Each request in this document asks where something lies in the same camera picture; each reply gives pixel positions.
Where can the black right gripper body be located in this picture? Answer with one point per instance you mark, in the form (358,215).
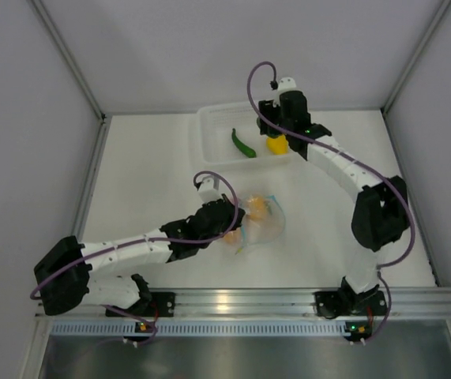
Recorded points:
(286,125)

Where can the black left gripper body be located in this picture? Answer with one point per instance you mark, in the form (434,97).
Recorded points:
(230,219)

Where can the clear zip top bag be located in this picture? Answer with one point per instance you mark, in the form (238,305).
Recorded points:
(256,233)

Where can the green fake chili pepper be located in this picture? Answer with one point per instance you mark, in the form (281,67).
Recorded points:
(245,149)

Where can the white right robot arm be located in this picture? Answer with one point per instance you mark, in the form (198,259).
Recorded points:
(379,216)

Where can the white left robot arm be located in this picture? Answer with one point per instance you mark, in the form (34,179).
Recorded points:
(105,274)

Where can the fake peach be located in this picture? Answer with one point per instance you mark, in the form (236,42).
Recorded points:
(258,207)

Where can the fake orange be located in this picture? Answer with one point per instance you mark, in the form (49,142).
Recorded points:
(233,238)

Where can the white plastic basket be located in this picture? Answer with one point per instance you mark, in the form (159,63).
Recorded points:
(215,147)

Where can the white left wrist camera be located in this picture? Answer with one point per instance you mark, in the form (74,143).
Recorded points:
(208,189)

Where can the aluminium mounting rail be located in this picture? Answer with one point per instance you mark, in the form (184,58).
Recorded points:
(402,302)

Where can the black left base bracket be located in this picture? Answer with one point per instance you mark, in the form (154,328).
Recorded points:
(158,303)

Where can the black base bracket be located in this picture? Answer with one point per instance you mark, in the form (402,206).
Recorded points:
(338,303)
(158,303)

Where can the black right base bracket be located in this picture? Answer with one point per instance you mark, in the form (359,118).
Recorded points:
(338,303)

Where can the slotted white cable duct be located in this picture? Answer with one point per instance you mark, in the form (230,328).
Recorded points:
(166,328)

